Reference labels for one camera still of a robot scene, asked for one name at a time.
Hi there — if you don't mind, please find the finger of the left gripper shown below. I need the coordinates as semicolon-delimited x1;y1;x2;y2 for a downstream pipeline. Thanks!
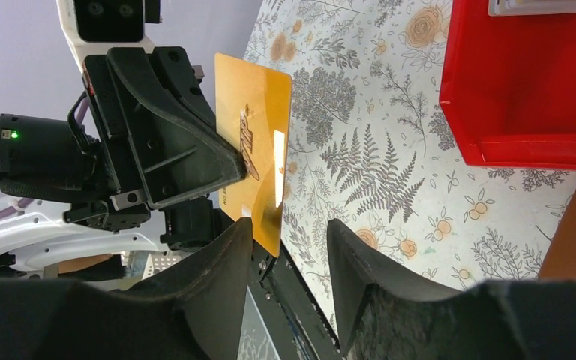
106;46;245;209

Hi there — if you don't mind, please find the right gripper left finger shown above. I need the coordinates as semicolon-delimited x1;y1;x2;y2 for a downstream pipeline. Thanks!
0;217;253;359

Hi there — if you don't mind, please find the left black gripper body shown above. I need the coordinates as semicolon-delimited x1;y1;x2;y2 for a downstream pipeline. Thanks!
64;46;234;249

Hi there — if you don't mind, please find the floral table mat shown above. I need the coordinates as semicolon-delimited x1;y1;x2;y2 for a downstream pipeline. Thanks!
245;0;576;322

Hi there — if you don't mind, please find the red plastic bin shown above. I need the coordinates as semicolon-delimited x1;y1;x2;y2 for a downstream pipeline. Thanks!
439;1;576;171

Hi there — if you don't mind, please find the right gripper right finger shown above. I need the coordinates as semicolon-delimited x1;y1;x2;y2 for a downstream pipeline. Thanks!
327;219;576;359

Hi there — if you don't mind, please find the perforated metal strip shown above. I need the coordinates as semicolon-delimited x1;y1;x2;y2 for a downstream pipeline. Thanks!
142;251;182;279

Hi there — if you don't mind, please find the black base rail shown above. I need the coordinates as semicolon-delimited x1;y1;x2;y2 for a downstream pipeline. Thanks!
249;242;343;360

